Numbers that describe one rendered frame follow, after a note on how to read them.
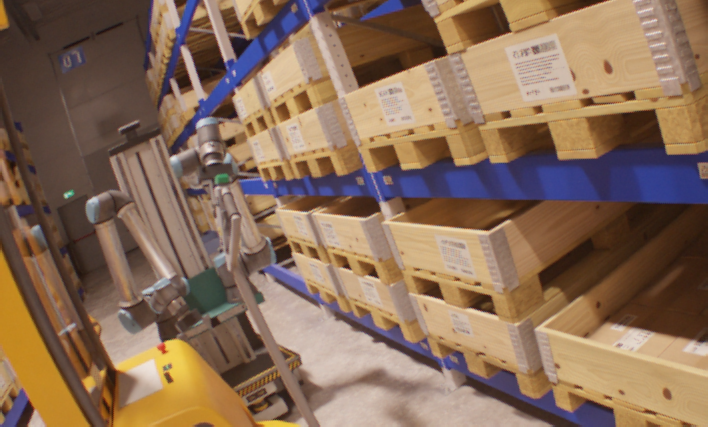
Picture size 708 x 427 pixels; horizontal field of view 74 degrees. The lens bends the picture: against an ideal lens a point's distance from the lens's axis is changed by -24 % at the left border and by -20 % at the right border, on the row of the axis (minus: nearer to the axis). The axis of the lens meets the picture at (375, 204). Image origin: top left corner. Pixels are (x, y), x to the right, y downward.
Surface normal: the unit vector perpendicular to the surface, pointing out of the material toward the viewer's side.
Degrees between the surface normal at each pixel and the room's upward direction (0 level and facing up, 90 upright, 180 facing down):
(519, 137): 90
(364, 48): 90
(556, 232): 90
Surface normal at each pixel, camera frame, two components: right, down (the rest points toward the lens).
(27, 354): 0.40, 0.02
